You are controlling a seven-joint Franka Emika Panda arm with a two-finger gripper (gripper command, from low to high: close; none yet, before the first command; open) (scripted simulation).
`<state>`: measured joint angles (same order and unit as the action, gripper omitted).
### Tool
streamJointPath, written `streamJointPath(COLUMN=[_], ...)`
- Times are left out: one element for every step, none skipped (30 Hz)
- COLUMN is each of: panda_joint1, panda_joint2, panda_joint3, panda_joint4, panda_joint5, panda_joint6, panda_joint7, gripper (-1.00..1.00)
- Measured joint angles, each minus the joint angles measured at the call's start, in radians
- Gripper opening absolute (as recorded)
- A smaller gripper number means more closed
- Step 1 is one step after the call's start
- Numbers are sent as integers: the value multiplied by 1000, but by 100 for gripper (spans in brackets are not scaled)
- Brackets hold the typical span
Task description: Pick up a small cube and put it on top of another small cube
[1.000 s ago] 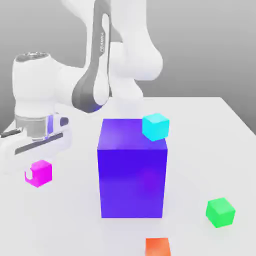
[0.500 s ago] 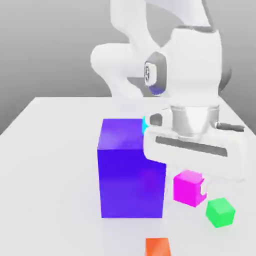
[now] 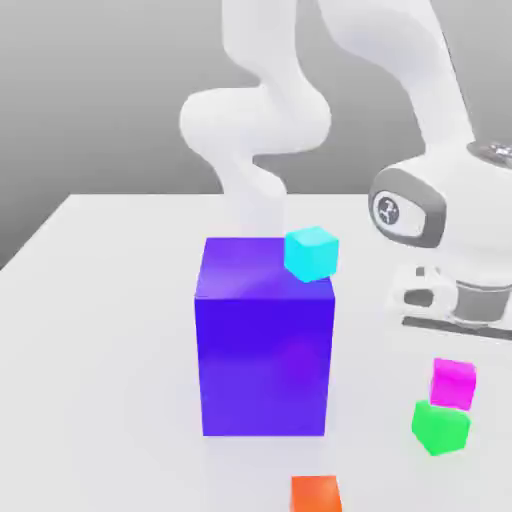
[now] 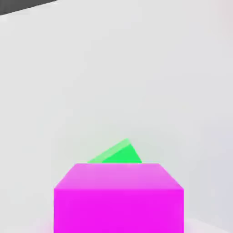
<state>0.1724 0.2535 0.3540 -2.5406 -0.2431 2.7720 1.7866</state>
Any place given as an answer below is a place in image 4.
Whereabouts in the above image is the small magenta cube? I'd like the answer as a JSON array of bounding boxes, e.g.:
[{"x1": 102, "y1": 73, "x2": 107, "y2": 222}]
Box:
[{"x1": 53, "y1": 163, "x2": 185, "y2": 233}]

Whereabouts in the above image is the small green cube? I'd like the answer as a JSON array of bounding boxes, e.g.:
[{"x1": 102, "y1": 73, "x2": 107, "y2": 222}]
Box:
[{"x1": 87, "y1": 138, "x2": 142, "y2": 164}]

